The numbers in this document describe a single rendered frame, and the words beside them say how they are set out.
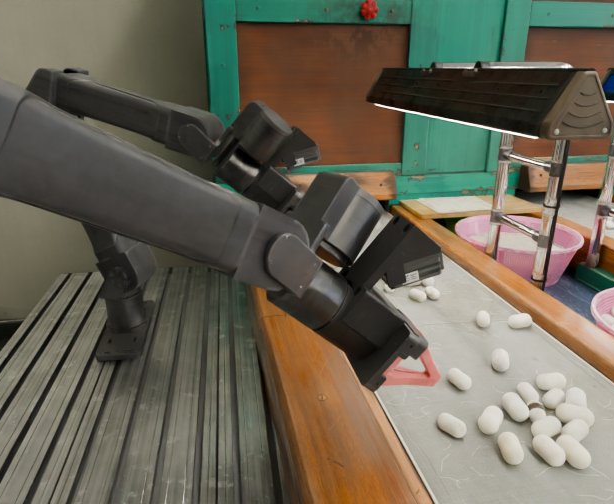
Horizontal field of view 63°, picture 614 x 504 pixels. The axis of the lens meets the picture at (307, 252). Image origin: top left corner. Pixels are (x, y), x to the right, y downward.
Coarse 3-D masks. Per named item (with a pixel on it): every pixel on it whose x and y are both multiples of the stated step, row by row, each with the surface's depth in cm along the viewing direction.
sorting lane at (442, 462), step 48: (384, 288) 90; (480, 288) 90; (432, 336) 74; (480, 336) 74; (528, 336) 74; (480, 384) 63; (576, 384) 63; (432, 432) 55; (480, 432) 55; (528, 432) 55; (432, 480) 48; (480, 480) 48; (528, 480) 48; (576, 480) 48
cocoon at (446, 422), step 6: (444, 414) 55; (438, 420) 55; (444, 420) 54; (450, 420) 54; (456, 420) 54; (438, 426) 55; (444, 426) 54; (450, 426) 54; (456, 426) 53; (462, 426) 53; (450, 432) 54; (456, 432) 53; (462, 432) 53
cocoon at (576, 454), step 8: (560, 440) 51; (568, 440) 51; (576, 440) 51; (568, 448) 50; (576, 448) 50; (584, 448) 50; (568, 456) 50; (576, 456) 49; (584, 456) 49; (576, 464) 49; (584, 464) 49
